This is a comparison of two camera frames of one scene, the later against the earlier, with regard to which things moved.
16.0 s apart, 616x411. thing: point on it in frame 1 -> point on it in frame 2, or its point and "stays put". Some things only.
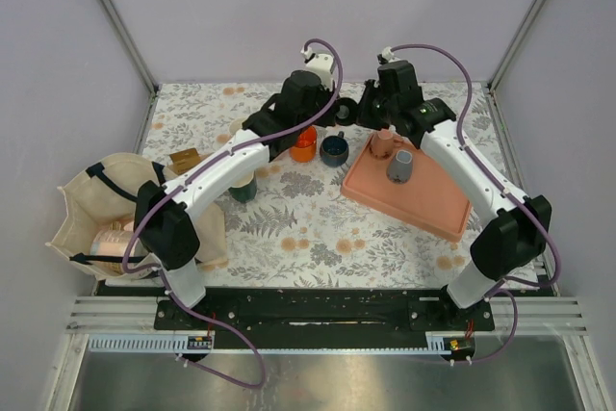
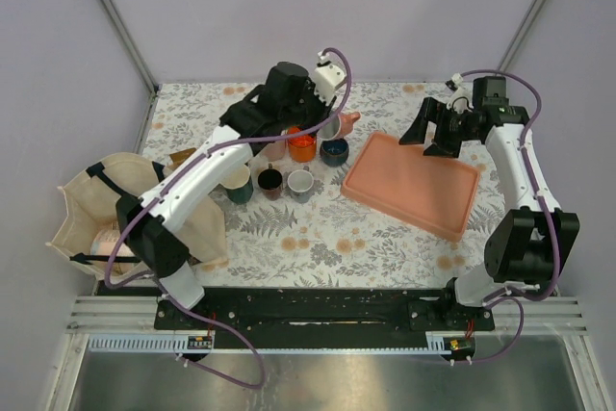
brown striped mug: x=346 y=112 -> x=269 y=181
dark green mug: x=244 y=192 stays put
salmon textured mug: x=384 y=142 -> x=339 y=126
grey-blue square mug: x=399 y=166 -> x=300 y=183
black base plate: x=326 y=310 stays put
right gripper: x=372 y=89 -> x=429 y=111
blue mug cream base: x=334 y=150 stays put
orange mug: x=305 y=148 stays put
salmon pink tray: x=429 y=200 stays put
